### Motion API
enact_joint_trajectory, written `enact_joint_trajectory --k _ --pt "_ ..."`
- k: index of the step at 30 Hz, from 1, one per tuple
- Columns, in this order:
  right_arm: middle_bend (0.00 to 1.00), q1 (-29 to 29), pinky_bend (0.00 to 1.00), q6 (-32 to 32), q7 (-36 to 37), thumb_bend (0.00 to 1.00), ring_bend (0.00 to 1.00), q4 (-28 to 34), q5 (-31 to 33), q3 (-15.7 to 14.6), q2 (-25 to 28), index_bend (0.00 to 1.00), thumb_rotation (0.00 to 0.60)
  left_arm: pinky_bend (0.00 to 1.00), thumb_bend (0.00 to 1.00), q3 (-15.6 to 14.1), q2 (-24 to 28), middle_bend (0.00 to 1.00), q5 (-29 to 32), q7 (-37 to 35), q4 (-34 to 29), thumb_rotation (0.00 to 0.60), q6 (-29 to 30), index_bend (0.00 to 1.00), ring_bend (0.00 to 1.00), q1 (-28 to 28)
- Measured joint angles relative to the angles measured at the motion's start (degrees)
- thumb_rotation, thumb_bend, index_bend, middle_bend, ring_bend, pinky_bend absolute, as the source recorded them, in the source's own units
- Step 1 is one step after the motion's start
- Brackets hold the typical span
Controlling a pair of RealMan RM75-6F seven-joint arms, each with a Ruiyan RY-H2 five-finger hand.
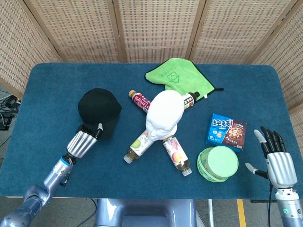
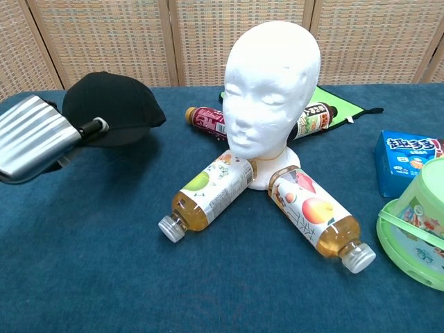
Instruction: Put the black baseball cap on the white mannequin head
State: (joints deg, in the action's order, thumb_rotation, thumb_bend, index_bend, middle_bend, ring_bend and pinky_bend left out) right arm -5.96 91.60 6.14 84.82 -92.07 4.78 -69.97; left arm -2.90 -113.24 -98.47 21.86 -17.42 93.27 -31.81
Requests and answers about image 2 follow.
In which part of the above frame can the green apple label tea bottle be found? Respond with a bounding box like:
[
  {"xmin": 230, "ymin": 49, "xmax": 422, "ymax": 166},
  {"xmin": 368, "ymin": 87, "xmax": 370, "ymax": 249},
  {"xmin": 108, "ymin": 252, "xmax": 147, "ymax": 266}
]
[{"xmin": 157, "ymin": 149, "xmax": 256, "ymax": 243}]

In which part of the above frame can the peach label tea bottle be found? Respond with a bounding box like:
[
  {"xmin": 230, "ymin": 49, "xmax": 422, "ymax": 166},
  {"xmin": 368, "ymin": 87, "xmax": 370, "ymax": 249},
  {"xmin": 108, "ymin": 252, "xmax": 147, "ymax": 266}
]
[{"xmin": 266, "ymin": 166, "xmax": 377, "ymax": 275}]

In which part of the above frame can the green microfiber cloth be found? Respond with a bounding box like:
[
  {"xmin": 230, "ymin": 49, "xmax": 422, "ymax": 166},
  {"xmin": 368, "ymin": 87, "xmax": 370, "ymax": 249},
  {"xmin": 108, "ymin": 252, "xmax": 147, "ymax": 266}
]
[{"xmin": 217, "ymin": 85, "xmax": 384, "ymax": 131}]

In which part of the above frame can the blue felt table cover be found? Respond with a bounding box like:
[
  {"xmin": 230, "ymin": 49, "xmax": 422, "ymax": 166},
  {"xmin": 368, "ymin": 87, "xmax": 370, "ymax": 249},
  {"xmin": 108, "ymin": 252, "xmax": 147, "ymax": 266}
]
[{"xmin": 0, "ymin": 83, "xmax": 444, "ymax": 333}]

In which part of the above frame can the woven wooden folding screen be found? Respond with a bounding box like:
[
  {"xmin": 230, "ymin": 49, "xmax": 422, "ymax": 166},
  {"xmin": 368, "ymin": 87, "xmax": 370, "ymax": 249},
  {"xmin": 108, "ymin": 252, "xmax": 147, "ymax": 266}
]
[{"xmin": 0, "ymin": 0, "xmax": 444, "ymax": 103}]

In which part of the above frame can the green round lidded container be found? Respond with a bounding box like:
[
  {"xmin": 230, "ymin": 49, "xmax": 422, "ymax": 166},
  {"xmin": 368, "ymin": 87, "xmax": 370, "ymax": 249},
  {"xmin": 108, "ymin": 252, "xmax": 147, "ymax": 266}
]
[{"xmin": 376, "ymin": 157, "xmax": 444, "ymax": 296}]

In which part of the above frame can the red label drink bottle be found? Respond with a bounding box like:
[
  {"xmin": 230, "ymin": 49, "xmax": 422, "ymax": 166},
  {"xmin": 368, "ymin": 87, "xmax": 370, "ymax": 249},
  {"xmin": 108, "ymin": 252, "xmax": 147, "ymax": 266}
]
[{"xmin": 185, "ymin": 105, "xmax": 228, "ymax": 142}]

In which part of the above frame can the dark label tea bottle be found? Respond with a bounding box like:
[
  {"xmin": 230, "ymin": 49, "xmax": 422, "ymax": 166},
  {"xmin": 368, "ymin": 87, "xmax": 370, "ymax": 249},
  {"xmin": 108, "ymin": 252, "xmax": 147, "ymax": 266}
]
[{"xmin": 289, "ymin": 101, "xmax": 339, "ymax": 141}]

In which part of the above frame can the white foam mannequin head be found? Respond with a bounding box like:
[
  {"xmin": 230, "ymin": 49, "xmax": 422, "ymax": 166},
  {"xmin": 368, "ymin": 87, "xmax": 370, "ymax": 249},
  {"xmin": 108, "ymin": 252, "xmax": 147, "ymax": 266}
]
[{"xmin": 221, "ymin": 26, "xmax": 322, "ymax": 191}]

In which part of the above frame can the black baseball cap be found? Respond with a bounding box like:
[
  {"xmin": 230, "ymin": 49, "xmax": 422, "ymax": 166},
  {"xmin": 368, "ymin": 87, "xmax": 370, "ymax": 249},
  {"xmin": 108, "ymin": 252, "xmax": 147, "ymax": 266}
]
[{"xmin": 61, "ymin": 71, "xmax": 167, "ymax": 148}]

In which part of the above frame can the blue cookie box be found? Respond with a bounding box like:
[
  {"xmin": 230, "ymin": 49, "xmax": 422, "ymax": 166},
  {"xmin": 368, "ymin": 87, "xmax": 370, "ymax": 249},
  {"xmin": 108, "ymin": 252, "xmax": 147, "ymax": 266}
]
[{"xmin": 373, "ymin": 130, "xmax": 444, "ymax": 198}]

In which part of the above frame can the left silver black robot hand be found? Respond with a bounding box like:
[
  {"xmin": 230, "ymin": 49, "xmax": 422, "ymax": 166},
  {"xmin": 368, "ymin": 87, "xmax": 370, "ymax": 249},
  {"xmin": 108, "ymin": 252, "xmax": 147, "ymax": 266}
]
[{"xmin": 0, "ymin": 94, "xmax": 109, "ymax": 185}]

